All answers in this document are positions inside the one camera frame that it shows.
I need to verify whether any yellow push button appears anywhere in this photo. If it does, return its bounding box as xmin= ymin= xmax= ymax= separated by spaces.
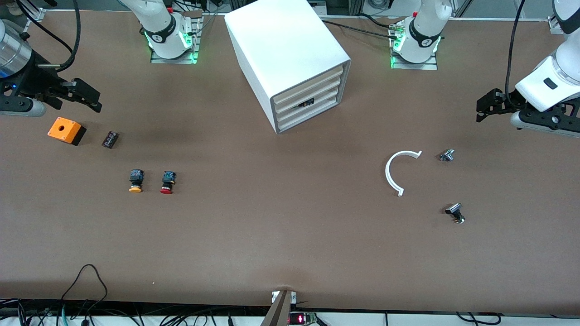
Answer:
xmin=128 ymin=169 xmax=145 ymax=194

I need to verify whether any red push button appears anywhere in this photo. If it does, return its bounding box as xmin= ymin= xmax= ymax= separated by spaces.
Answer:
xmin=159 ymin=171 xmax=177 ymax=195

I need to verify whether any white curved plastic arc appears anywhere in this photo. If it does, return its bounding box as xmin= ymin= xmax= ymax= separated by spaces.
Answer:
xmin=385 ymin=150 xmax=423 ymax=197

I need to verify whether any device with red display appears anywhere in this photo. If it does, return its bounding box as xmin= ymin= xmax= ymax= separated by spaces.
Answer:
xmin=289 ymin=312 xmax=319 ymax=326

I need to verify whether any orange button enclosure box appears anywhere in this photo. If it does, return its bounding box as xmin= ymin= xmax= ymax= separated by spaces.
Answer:
xmin=47 ymin=117 xmax=87 ymax=146

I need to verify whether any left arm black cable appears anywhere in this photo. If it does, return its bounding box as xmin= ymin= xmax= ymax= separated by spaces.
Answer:
xmin=505 ymin=0 xmax=527 ymax=108

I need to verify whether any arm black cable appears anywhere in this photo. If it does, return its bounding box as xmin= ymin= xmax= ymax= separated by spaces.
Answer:
xmin=18 ymin=0 xmax=82 ymax=73
xmin=505 ymin=0 xmax=527 ymax=108

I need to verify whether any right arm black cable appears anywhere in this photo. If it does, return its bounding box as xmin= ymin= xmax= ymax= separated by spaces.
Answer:
xmin=18 ymin=0 xmax=82 ymax=73

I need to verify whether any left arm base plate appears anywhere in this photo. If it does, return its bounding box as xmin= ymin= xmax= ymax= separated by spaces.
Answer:
xmin=391 ymin=23 xmax=439 ymax=71

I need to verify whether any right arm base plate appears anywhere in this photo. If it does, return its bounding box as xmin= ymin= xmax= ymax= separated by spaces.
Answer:
xmin=150 ymin=11 xmax=202 ymax=64

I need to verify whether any black cable on table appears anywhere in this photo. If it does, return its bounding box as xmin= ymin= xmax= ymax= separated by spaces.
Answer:
xmin=322 ymin=20 xmax=399 ymax=41

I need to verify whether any black looped cable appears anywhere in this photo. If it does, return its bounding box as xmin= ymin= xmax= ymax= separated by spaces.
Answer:
xmin=59 ymin=264 xmax=109 ymax=326

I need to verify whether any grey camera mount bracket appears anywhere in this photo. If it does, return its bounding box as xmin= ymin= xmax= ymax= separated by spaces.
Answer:
xmin=261 ymin=290 xmax=298 ymax=326

